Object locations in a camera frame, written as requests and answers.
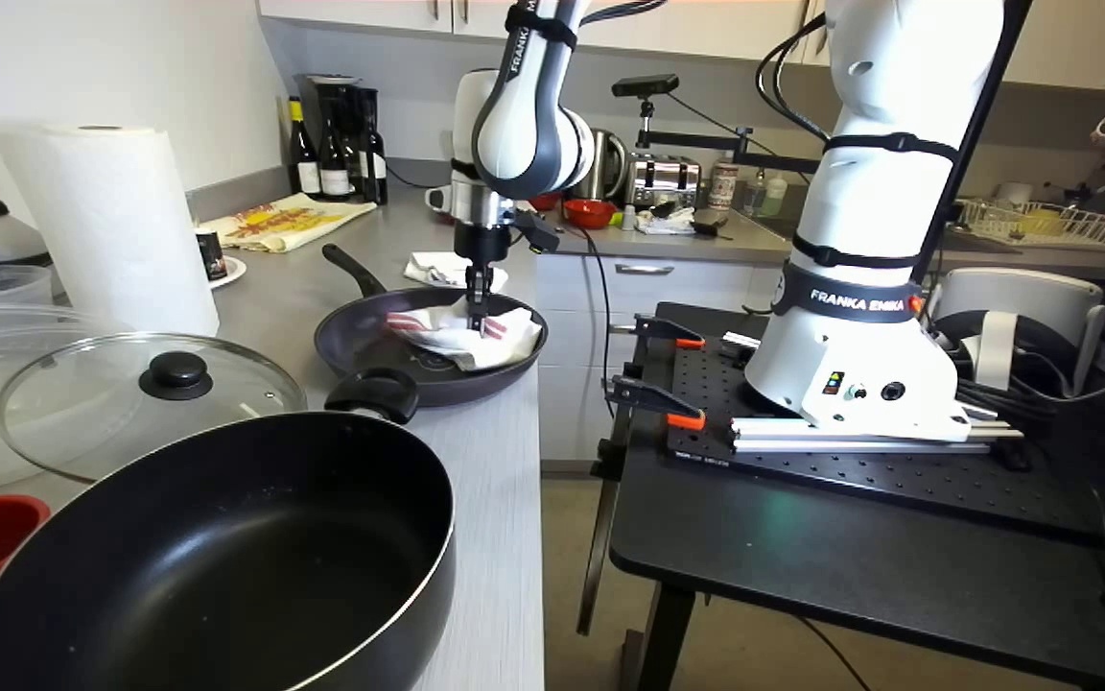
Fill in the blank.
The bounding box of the white aluminium base rail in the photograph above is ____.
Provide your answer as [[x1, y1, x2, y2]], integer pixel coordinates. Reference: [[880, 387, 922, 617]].
[[729, 415, 1030, 455]]

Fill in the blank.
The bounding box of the white wall cabinet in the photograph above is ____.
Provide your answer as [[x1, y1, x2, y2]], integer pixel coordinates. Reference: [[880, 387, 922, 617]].
[[256, 0, 1105, 99]]

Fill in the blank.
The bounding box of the steel toaster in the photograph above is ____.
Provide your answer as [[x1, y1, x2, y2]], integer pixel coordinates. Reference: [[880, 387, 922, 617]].
[[627, 150, 710, 216]]

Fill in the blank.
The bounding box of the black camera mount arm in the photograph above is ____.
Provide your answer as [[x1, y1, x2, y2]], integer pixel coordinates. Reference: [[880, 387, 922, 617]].
[[612, 67, 825, 177]]

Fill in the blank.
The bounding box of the black orange bar clamp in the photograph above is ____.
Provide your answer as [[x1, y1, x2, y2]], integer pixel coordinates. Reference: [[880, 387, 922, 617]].
[[615, 377, 713, 437], [633, 315, 719, 356]]

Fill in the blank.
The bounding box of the black coffee machine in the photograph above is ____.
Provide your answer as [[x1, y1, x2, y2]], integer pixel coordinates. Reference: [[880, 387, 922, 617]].
[[309, 76, 383, 205]]

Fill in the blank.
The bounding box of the round white plate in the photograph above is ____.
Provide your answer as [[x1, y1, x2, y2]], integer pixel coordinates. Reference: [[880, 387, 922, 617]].
[[208, 252, 251, 296]]

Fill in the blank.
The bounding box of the dish drying rack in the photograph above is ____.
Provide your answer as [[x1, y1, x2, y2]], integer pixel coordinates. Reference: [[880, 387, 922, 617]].
[[961, 177, 1105, 252]]

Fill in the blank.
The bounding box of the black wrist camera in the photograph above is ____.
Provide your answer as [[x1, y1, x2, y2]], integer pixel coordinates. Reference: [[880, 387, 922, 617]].
[[508, 205, 566, 252]]

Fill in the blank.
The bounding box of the steel electric kettle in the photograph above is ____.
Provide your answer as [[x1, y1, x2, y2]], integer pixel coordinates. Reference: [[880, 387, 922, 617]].
[[582, 125, 633, 205]]

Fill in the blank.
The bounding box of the dark purple frying pan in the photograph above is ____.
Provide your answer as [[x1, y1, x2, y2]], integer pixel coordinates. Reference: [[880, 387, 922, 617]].
[[311, 240, 554, 411]]

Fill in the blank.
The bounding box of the small dark jar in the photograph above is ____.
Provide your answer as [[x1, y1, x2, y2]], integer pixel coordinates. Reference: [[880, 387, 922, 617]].
[[196, 227, 231, 283]]

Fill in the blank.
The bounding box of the white base cabinet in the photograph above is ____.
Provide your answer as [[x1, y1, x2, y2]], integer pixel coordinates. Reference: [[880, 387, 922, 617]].
[[534, 250, 793, 469]]

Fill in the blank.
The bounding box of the deep black pan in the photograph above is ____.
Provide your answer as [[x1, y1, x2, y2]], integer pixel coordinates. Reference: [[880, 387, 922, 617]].
[[0, 365, 461, 691]]

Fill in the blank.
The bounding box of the white headset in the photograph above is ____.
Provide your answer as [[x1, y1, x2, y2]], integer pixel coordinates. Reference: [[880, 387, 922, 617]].
[[928, 263, 1105, 394]]

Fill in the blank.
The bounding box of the glass pan lid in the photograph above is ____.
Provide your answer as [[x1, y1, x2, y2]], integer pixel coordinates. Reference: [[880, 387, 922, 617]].
[[0, 326, 315, 488]]

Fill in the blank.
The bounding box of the white paper towel roll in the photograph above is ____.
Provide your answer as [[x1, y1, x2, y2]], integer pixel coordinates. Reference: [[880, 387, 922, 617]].
[[0, 124, 223, 336]]

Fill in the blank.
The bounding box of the folded white red-striped cloth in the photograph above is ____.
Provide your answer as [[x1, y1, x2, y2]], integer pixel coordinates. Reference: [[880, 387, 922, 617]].
[[401, 250, 512, 296]]

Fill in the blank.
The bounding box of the white red-striped cloth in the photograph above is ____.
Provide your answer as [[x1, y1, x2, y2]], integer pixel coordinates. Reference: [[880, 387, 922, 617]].
[[381, 296, 546, 377], [401, 250, 512, 296]]

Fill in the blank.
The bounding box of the black perforated robot table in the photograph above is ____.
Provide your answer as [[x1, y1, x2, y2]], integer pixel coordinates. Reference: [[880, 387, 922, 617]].
[[608, 300, 1105, 691]]

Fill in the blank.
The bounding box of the small red bowl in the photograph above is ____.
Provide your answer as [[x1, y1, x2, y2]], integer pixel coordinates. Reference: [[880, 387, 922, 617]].
[[559, 194, 622, 235]]

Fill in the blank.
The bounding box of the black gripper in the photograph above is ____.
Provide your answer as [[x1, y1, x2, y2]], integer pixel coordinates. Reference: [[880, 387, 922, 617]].
[[454, 222, 513, 322]]

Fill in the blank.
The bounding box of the dark wine bottle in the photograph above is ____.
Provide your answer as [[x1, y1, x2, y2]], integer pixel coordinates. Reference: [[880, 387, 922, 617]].
[[283, 90, 325, 198]]

